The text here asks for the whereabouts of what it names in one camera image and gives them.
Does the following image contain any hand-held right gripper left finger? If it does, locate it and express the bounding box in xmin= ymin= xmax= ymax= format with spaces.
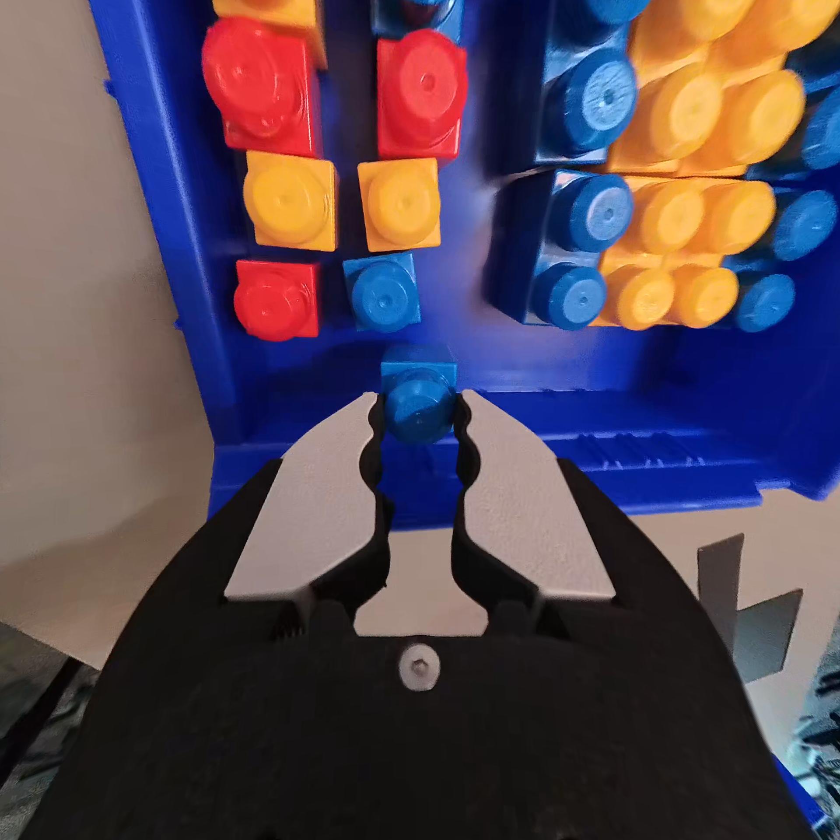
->
xmin=223 ymin=392 xmax=395 ymax=631

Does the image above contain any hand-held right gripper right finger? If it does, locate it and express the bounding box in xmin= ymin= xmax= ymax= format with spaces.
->
xmin=450 ymin=389 xmax=619 ymax=631

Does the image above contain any blue plastic bin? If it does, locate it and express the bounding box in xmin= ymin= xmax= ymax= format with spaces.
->
xmin=88 ymin=0 xmax=840 ymax=532
xmin=771 ymin=755 xmax=829 ymax=840

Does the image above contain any blue single-stud block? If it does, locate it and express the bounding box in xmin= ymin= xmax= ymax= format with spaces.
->
xmin=379 ymin=344 xmax=458 ymax=445
xmin=369 ymin=0 xmax=466 ymax=45
xmin=341 ymin=252 xmax=422 ymax=333

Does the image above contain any red single-stud block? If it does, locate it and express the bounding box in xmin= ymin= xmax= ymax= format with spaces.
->
xmin=201 ymin=16 xmax=324 ymax=158
xmin=233 ymin=259 xmax=321 ymax=342
xmin=376 ymin=29 xmax=469 ymax=165

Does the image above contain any yellow single-stud block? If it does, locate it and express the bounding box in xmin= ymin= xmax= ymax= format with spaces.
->
xmin=241 ymin=151 xmax=340 ymax=252
xmin=212 ymin=0 xmax=328 ymax=70
xmin=356 ymin=157 xmax=442 ymax=253

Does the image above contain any yellow four-stud block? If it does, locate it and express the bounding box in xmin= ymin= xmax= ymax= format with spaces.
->
xmin=591 ymin=176 xmax=777 ymax=331
xmin=607 ymin=0 xmax=840 ymax=178

